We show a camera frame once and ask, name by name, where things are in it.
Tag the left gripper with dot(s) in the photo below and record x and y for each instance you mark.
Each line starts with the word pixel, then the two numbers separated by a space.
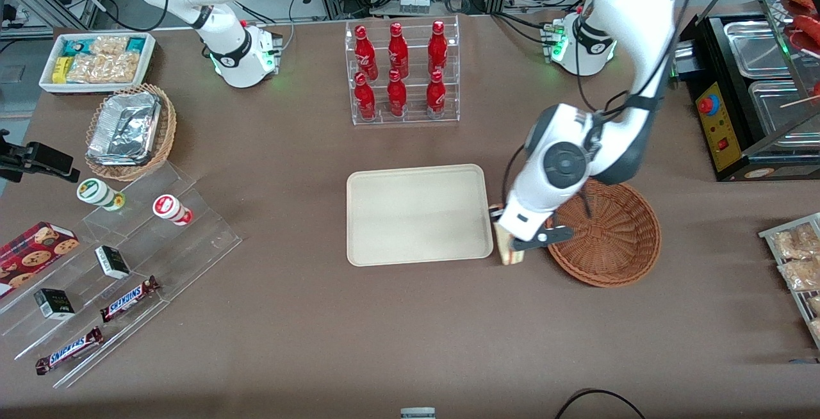
pixel 496 213

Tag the triangular sandwich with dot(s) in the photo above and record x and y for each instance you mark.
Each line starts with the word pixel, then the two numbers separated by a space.
pixel 506 249

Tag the beige plastic tray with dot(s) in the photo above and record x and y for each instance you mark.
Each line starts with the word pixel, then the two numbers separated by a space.
pixel 419 214

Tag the round brown wicker basket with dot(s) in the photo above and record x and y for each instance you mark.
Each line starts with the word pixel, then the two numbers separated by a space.
pixel 615 239

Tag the oval light wicker basket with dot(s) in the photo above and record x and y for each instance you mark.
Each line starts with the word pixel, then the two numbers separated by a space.
pixel 168 124

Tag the green lid cup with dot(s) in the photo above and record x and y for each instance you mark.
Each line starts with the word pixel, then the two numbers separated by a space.
pixel 96 191

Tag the white rectangular snack bin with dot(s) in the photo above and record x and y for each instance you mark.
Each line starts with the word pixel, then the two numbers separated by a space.
pixel 45 82

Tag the aluminium foil container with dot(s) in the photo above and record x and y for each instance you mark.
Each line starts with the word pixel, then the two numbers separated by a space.
pixel 125 127

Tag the yellow snack packet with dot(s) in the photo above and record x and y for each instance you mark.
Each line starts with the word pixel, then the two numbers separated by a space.
pixel 62 70

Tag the red cookie box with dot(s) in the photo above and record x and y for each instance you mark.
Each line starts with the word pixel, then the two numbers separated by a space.
pixel 35 255

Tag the large clear cracker bag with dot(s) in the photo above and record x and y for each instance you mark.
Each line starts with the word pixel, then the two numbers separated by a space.
pixel 106 68

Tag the teal snack packet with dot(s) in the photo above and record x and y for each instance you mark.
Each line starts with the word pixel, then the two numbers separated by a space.
pixel 136 44
pixel 75 47

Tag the small black box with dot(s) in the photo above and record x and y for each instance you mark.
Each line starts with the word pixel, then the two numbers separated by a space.
pixel 54 303
pixel 112 262

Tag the clear acrylic bottle rack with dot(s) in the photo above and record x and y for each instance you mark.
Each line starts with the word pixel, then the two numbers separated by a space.
pixel 413 118

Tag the small clear cracker bag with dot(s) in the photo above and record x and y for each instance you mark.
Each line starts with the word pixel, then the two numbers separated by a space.
pixel 109 45

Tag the red lid cup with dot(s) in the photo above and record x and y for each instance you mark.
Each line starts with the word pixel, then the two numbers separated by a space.
pixel 170 207

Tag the red cola bottle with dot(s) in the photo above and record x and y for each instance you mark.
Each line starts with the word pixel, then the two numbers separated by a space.
pixel 365 98
pixel 437 47
pixel 398 50
pixel 365 54
pixel 396 95
pixel 435 95

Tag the Snickers bar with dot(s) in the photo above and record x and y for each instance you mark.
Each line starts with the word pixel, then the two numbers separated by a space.
pixel 128 299
pixel 67 350

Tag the clear acrylic step stand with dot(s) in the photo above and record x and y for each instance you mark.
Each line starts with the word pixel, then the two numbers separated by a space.
pixel 192 246

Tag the small grey box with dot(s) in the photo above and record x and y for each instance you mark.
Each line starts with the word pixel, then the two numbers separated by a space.
pixel 418 413

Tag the black food warmer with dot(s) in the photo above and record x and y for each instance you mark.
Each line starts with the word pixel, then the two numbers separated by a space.
pixel 721 143

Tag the steel pan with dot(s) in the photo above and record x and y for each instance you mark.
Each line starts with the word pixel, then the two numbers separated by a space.
pixel 778 111
pixel 759 50

